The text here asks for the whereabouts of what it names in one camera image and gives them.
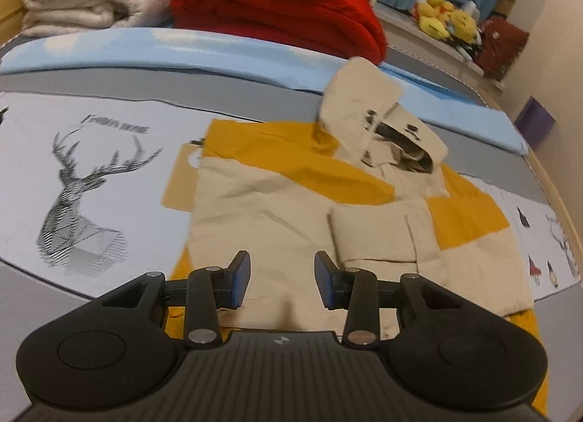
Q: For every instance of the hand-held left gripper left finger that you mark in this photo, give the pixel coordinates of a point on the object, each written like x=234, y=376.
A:
x=241, y=277

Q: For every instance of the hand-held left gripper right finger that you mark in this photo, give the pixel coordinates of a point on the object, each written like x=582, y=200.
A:
x=322, y=277

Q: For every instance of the yellow and beige hooded jacket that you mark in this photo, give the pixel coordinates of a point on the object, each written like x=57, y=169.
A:
x=273, y=203

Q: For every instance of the grey deer print bed sheet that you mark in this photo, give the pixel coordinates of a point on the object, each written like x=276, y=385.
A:
x=136, y=85

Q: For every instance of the grey padded ledge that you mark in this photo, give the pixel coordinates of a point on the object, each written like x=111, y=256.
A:
x=423, y=46

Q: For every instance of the purple box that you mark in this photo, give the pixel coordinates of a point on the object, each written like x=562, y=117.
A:
x=535, y=123

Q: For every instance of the red folded blanket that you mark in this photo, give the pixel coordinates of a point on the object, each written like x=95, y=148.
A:
x=273, y=3

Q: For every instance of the yellow plush toy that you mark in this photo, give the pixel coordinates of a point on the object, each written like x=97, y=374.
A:
x=464, y=23
x=432, y=12

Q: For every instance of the dark red cushion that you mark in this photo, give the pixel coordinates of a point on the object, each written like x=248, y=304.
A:
x=501, y=46

